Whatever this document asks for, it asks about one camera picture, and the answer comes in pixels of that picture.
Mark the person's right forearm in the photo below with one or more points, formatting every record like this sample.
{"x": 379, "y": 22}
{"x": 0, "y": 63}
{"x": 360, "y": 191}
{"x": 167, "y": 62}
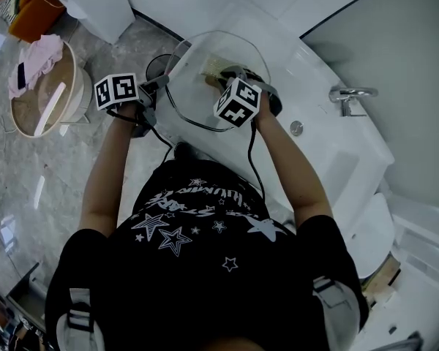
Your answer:
{"x": 296, "y": 166}

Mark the white washbasin cabinet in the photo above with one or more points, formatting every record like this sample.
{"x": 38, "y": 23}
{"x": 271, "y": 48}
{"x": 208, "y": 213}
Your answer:
{"x": 329, "y": 152}

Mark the wooden toilet base board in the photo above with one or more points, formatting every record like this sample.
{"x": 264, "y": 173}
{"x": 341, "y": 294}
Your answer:
{"x": 384, "y": 280}

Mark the chrome basin drain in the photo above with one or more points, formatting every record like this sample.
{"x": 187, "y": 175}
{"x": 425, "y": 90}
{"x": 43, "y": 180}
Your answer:
{"x": 296, "y": 127}

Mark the black phone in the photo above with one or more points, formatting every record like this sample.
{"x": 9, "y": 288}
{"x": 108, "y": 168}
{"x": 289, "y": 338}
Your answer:
{"x": 21, "y": 75}

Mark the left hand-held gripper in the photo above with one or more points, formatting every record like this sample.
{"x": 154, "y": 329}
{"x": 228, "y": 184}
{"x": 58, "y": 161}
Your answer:
{"x": 115, "y": 90}

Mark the yellow sponge cloth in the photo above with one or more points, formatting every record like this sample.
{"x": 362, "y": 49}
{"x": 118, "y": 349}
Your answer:
{"x": 214, "y": 68}

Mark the white toilet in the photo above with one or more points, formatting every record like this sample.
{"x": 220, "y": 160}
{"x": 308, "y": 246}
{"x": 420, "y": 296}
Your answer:
{"x": 373, "y": 232}

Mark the black shoe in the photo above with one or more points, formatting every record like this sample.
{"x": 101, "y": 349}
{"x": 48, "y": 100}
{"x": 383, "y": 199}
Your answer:
{"x": 183, "y": 151}

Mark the person's left forearm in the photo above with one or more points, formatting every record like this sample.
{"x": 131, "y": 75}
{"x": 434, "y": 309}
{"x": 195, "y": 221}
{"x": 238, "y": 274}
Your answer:
{"x": 106, "y": 166}

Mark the black waste bin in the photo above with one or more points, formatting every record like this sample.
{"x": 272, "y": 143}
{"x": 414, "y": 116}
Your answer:
{"x": 157, "y": 66}

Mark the round beige side table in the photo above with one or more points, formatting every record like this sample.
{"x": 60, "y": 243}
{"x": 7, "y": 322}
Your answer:
{"x": 55, "y": 101}

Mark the chrome faucet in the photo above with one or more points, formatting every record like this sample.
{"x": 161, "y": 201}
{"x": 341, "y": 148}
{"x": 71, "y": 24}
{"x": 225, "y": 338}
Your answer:
{"x": 351, "y": 95}

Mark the pink cloth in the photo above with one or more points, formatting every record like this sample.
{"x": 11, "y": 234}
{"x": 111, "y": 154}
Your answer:
{"x": 40, "y": 57}

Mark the glass vessel sink bowl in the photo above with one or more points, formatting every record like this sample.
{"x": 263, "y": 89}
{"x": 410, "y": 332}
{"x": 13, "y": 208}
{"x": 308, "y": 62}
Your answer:
{"x": 194, "y": 97}

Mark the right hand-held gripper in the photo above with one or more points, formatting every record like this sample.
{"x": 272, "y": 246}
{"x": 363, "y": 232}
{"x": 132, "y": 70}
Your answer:
{"x": 238, "y": 102}

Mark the orange armchair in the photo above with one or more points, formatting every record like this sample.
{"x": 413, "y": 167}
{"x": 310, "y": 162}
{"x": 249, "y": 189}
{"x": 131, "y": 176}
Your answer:
{"x": 36, "y": 17}

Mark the black star-print shirt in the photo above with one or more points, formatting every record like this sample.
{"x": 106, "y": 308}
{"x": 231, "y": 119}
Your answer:
{"x": 205, "y": 276}

